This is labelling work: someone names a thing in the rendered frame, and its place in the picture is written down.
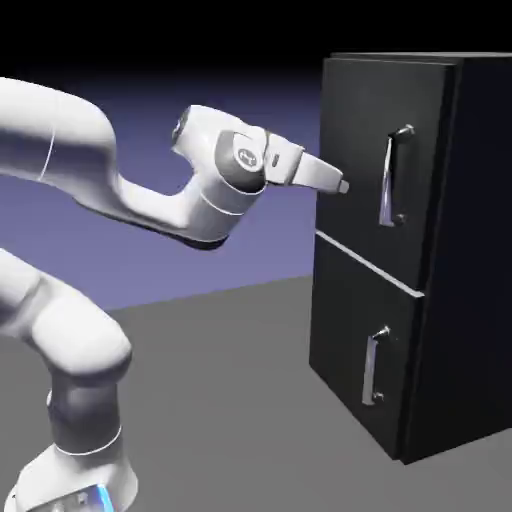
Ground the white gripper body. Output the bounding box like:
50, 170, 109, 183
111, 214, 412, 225
294, 151, 345, 196

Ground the black cabinet door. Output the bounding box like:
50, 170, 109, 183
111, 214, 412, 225
314, 57, 457, 292
308, 233, 421, 461

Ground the black cabinet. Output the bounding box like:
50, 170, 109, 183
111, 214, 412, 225
308, 52, 512, 466

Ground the silver curved door handle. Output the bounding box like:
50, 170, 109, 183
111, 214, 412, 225
378, 124, 416, 228
361, 325, 392, 407

